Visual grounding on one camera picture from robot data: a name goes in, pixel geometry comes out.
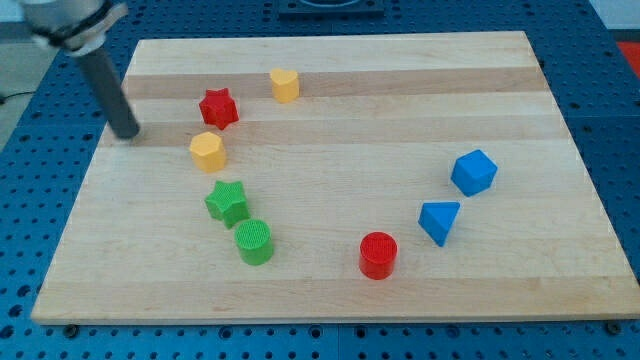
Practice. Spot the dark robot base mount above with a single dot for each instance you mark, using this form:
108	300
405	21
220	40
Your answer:
294	8

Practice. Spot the red star block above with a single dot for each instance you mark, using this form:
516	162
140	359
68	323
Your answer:
218	108

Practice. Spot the wooden board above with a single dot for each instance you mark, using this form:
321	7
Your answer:
374	134

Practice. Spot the green star block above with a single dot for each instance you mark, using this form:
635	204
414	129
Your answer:
228	203

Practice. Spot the yellow heart block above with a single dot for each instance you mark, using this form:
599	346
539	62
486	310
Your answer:
285	85

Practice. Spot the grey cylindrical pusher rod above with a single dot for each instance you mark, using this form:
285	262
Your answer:
101	76

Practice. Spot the blue cube block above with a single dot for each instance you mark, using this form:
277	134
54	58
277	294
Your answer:
474	172

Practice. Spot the blue triangle block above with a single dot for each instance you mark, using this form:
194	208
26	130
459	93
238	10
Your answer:
437	219

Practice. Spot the yellow hexagon block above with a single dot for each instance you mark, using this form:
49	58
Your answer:
208	152

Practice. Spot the red cylinder block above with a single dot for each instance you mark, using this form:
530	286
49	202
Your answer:
377	255

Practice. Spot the green cylinder block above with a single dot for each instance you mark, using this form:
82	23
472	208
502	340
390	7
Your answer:
254	242

